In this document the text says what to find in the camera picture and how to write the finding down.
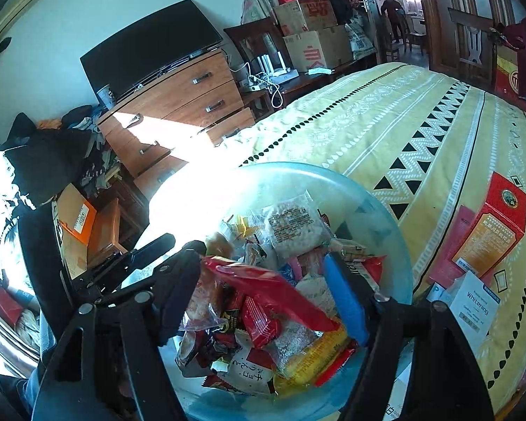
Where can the clear blue plastic bowl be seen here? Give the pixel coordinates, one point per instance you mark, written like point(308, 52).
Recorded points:
point(289, 184)

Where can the long red snack packet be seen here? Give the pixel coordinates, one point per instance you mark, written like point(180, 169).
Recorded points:
point(271, 291)

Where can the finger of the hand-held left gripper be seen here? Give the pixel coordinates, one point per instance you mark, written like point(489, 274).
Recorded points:
point(151, 248)

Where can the red yellow printed box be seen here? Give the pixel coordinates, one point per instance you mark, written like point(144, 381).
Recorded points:
point(508, 74)

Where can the wooden chair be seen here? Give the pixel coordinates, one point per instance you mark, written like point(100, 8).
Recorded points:
point(473, 44)

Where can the yellow patterned bedsheet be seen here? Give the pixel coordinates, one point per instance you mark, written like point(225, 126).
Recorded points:
point(421, 131)

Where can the small wooden stool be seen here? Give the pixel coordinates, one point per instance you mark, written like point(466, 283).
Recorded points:
point(107, 228)

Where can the wooden chest of drawers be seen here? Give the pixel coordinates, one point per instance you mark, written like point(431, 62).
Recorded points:
point(179, 109)

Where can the black flat television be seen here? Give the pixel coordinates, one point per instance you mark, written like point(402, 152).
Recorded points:
point(149, 48)

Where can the white router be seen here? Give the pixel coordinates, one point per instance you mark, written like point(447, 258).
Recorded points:
point(276, 68)

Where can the dark wooden desk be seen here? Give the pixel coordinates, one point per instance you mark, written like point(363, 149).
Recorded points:
point(254, 44)

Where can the flat red box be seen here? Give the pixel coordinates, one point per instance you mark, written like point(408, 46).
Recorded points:
point(449, 250)

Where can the red and orange carton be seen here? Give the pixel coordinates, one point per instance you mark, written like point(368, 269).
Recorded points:
point(493, 228)

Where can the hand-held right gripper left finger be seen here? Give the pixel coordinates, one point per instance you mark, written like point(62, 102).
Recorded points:
point(179, 298)

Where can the pile of dark clothes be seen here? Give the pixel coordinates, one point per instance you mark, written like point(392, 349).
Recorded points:
point(39, 158)

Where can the orange cardboard box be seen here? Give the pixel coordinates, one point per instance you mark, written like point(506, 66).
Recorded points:
point(74, 223)

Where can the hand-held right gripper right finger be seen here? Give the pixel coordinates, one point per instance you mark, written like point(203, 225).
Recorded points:
point(346, 298)

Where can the cardboard box with red print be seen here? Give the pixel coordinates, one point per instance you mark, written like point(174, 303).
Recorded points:
point(318, 48)
point(309, 13)

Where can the white carton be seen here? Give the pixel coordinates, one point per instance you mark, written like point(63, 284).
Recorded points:
point(475, 307)

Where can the pile of snack packets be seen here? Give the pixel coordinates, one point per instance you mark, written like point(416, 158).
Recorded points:
point(289, 232)

